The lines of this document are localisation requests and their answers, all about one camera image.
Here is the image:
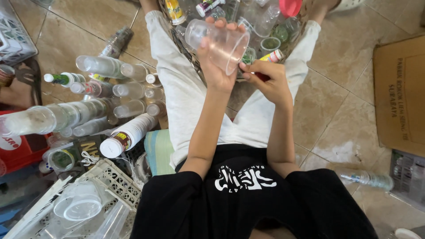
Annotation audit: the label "person's right hand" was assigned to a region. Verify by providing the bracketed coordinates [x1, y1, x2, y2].
[239, 60, 294, 107]

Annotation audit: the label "person's left hand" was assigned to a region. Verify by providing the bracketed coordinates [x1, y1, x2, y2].
[197, 17, 247, 94]

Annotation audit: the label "clear plastic cup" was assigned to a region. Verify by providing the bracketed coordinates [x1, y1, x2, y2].
[185, 19, 250, 76]

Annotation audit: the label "small yellow red label bottle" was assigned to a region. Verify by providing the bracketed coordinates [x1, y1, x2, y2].
[259, 49, 285, 64]

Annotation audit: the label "clear cup with green leaves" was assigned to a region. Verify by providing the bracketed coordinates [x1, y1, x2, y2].
[272, 17, 301, 44]

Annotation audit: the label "woven basket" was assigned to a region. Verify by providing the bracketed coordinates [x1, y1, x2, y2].
[157, 0, 314, 87]

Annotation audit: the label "person's white trousers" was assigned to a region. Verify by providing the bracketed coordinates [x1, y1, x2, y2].
[145, 10, 322, 170]

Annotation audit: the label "red plastic lid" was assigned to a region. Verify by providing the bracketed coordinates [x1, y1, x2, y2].
[278, 0, 303, 18]

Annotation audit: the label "small white purple bottle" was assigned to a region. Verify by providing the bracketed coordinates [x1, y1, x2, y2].
[195, 0, 226, 18]

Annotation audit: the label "yellow label plastic bottle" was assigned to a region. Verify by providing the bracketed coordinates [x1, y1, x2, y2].
[165, 0, 187, 26]

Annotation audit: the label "white sandal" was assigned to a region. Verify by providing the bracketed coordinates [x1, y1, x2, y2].
[331, 0, 365, 13]

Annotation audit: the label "row of small clear bottles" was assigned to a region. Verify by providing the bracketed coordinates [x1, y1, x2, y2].
[112, 63, 167, 119]

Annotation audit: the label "green blue striped cushion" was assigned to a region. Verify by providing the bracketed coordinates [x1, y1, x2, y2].
[144, 129, 176, 177]

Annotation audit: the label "crushed clear plastic bottle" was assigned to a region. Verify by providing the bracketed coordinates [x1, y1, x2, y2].
[99, 26, 134, 59]

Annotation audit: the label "stack of white brown-label cups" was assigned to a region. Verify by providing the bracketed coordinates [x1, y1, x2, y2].
[100, 113, 159, 159]

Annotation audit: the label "person's black shirt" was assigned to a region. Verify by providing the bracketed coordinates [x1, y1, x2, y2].
[130, 143, 379, 239]

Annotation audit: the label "short stack of clear cups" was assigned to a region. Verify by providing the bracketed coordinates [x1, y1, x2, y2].
[75, 55, 126, 80]

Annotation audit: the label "brown cardboard box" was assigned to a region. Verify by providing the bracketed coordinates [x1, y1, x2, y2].
[372, 35, 425, 158]

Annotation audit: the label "pink label plastic bottle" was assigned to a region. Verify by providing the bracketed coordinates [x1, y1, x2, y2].
[70, 81, 114, 98]

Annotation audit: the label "clear plastic water bottle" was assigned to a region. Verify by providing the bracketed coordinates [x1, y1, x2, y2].
[335, 167, 395, 192]

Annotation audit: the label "thin stack of clear cups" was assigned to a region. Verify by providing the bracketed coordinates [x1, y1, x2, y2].
[72, 116, 111, 137]

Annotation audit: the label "cream lattice plastic crate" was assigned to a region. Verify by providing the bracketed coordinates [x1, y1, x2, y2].
[3, 158, 143, 239]

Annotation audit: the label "black box with gold print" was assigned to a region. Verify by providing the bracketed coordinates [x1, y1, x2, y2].
[74, 134, 107, 170]

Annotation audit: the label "white cap green label bottle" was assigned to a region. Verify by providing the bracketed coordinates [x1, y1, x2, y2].
[43, 72, 86, 88]

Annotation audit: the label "clear plastic container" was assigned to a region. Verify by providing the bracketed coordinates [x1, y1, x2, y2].
[389, 149, 425, 214]

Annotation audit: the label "clear cup with green lid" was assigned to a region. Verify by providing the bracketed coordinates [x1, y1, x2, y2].
[47, 147, 76, 172]

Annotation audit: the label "long stack of clear cups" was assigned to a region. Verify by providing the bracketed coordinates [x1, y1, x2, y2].
[0, 98, 112, 137]

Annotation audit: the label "nested clear plastic cups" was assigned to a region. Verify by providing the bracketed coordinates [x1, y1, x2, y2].
[53, 180, 103, 222]

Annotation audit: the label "brown sandal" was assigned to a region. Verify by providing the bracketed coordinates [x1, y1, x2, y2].
[13, 58, 43, 107]

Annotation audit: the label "white round object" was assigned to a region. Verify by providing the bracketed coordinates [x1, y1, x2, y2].
[393, 228, 423, 239]

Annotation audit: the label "white plastic crate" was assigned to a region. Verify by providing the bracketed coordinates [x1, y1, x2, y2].
[0, 0, 38, 66]

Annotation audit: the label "red plastic crate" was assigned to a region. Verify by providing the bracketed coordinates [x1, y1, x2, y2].
[0, 110, 51, 175]

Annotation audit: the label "white string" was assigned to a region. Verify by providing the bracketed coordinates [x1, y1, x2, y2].
[80, 151, 100, 167]

